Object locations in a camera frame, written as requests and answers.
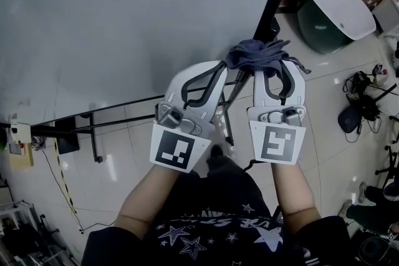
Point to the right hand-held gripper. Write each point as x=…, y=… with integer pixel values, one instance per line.
x=277, y=143

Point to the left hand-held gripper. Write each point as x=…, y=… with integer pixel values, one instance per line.
x=177, y=146

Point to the dark blue cloth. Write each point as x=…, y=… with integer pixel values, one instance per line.
x=255, y=54

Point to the large whiteboard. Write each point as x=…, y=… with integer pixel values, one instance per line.
x=124, y=9

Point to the person's left forearm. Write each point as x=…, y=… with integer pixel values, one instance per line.
x=146, y=196

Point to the person's right forearm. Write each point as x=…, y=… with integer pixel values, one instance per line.
x=290, y=190

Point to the black metal folding stand legs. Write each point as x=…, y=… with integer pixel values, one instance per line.
x=95, y=140

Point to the person's left shoe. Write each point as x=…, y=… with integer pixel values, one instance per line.
x=216, y=152

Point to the black floor equipment pile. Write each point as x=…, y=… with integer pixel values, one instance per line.
x=352, y=118

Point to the person's black trousers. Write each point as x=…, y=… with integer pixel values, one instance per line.
x=230, y=180

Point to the black wheeled chair base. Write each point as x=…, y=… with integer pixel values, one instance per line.
x=389, y=162

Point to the white cabinet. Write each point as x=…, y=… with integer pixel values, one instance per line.
x=386, y=12

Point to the person's black star-print shirt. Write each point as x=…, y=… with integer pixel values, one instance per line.
x=218, y=243

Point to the yellow black floor tape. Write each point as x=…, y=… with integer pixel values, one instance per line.
x=64, y=177

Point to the light wooden table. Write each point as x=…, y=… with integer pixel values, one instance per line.
x=23, y=160

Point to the white metal rack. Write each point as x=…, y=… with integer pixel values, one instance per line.
x=15, y=215

